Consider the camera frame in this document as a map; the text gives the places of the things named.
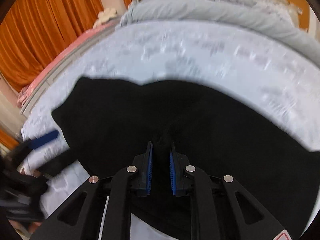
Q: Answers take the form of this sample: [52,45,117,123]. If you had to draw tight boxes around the black pants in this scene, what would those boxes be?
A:
[52,77,319,239]

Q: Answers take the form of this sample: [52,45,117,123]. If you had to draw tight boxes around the left hand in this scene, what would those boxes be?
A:
[15,162,43,233]

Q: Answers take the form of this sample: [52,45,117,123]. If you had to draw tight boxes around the pink blanket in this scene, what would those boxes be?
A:
[17,18,119,109]

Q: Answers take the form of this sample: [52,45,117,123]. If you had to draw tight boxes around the butterfly print bed cover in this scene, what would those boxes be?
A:
[22,20,319,217]

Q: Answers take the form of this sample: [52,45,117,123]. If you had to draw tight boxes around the orange curtain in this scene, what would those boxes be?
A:
[0,0,133,93]

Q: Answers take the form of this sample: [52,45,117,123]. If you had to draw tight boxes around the white flower plush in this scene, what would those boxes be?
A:
[92,8,117,29]

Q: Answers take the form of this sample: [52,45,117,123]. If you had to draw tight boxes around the grey folded duvet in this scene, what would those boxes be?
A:
[119,0,319,66]

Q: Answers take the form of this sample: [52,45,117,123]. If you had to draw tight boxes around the butterfly print pillow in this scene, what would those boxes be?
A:
[199,0,296,27]

